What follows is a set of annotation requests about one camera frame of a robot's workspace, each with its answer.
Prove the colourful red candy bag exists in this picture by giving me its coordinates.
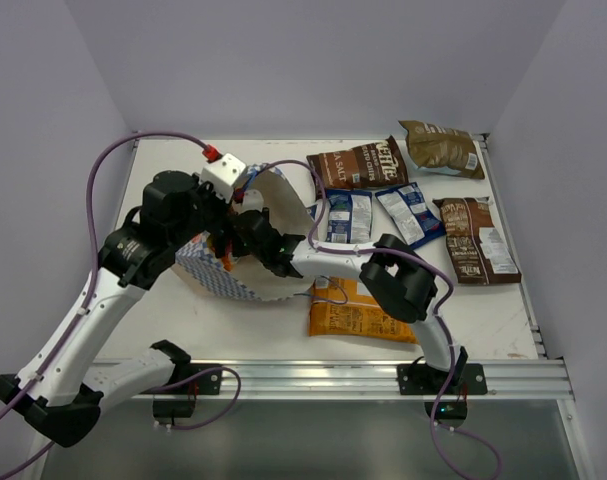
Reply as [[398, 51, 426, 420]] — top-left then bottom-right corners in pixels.
[[207, 234, 233, 272]]

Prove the blue checkered paper bag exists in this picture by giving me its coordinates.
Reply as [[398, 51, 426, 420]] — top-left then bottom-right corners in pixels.
[[172, 167, 329, 301]]

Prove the dark blue snack bag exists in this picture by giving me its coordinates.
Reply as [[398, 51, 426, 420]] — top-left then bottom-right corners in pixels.
[[326, 189, 373, 244]]

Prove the orange brown snack bag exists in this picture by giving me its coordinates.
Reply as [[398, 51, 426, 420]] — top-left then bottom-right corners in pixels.
[[308, 277, 419, 344]]

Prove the brown kettle chips bag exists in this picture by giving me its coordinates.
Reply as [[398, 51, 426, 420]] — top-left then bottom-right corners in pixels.
[[306, 136, 409, 190]]

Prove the blue white snack bag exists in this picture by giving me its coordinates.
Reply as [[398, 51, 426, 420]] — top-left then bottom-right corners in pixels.
[[375, 182, 446, 250]]

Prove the light blue snack bag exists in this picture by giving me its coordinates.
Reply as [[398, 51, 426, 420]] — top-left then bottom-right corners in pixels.
[[399, 120, 485, 180]]

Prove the dark brown chips bag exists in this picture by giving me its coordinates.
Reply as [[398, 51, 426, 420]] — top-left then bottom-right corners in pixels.
[[433, 197, 522, 286]]

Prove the blue white milk snack pack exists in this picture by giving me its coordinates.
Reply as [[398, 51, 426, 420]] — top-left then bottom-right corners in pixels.
[[306, 199, 328, 240]]

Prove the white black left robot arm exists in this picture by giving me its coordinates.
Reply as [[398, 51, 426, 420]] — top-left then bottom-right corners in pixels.
[[0, 171, 233, 448]]

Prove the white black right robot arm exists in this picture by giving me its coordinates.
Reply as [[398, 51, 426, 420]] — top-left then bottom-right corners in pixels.
[[230, 210, 467, 393]]

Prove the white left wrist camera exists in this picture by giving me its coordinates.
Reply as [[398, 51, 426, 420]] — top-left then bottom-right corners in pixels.
[[199, 144, 248, 202]]

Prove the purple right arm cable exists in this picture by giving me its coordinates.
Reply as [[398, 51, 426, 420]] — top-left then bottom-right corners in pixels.
[[240, 158, 504, 480]]

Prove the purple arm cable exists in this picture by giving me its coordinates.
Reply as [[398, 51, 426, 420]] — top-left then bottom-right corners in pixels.
[[0, 130, 244, 480], [240, 158, 504, 480]]

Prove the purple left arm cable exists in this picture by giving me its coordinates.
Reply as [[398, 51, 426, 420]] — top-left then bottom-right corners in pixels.
[[0, 130, 244, 480]]

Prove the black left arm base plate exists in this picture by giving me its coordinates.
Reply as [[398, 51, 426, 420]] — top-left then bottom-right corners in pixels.
[[152, 363, 222, 424]]

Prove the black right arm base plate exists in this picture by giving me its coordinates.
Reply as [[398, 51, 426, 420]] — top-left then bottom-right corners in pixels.
[[397, 363, 485, 420]]

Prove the aluminium mounting rail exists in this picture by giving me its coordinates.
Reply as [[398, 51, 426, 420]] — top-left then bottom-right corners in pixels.
[[95, 357, 574, 401]]

